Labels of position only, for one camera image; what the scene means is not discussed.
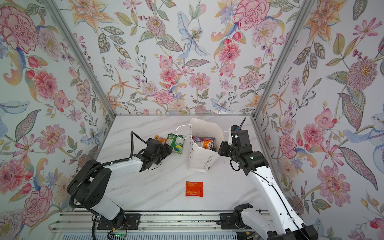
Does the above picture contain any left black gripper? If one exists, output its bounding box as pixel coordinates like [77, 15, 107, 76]
[151, 142, 173, 166]

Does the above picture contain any orange small candy packet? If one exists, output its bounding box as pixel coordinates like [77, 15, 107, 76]
[155, 135, 167, 145]

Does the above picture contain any green snack pack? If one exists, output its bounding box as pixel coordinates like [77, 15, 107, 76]
[166, 134, 186, 155]

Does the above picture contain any orange snack pack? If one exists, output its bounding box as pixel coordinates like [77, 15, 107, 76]
[195, 140, 214, 151]

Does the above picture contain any white paper gift bag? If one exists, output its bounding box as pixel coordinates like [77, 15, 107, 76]
[175, 118, 225, 173]

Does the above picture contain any red small snack packet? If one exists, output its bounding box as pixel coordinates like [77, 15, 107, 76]
[186, 182, 204, 197]

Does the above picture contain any purple Fox's candy bag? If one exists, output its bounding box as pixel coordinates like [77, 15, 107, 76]
[193, 136, 215, 143]

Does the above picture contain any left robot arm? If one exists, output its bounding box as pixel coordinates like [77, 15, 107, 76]
[67, 139, 173, 227]

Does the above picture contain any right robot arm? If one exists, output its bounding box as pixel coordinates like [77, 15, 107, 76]
[219, 142, 319, 240]

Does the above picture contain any right thin black cable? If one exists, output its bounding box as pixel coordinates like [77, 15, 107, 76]
[229, 116, 310, 240]

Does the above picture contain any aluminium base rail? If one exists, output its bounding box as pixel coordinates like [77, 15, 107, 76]
[47, 210, 307, 233]

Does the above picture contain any left black corrugated cable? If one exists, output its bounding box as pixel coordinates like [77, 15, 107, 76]
[68, 131, 148, 209]

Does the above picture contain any right aluminium frame post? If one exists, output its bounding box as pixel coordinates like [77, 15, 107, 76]
[253, 1, 314, 120]

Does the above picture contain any aluminium frame post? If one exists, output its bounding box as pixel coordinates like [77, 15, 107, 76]
[42, 0, 117, 121]
[253, 1, 314, 120]

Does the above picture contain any left aluminium frame post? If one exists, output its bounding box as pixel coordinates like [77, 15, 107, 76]
[42, 0, 117, 121]

